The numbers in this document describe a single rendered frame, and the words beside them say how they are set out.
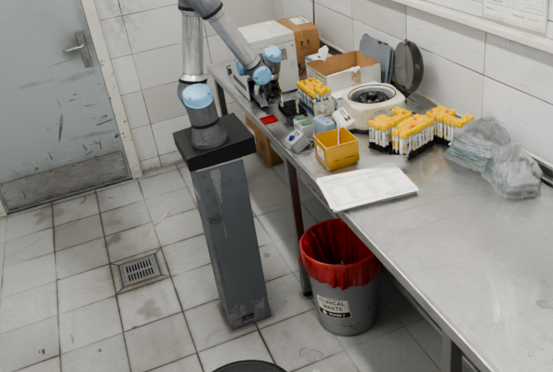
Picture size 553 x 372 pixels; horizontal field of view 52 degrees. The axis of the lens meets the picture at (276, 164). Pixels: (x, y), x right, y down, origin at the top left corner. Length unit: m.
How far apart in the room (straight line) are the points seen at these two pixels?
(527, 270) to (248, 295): 1.40
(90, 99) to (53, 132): 0.33
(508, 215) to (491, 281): 0.32
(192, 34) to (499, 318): 1.51
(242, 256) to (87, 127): 1.87
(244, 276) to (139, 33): 1.98
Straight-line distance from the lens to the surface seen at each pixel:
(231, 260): 2.58
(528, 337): 1.54
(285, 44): 2.84
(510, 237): 1.83
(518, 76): 2.11
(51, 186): 4.26
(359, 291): 2.52
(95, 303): 3.24
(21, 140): 4.12
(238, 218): 2.47
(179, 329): 2.91
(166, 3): 4.00
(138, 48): 4.02
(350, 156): 2.16
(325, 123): 2.30
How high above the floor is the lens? 1.96
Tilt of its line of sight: 29 degrees down
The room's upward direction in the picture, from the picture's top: 8 degrees counter-clockwise
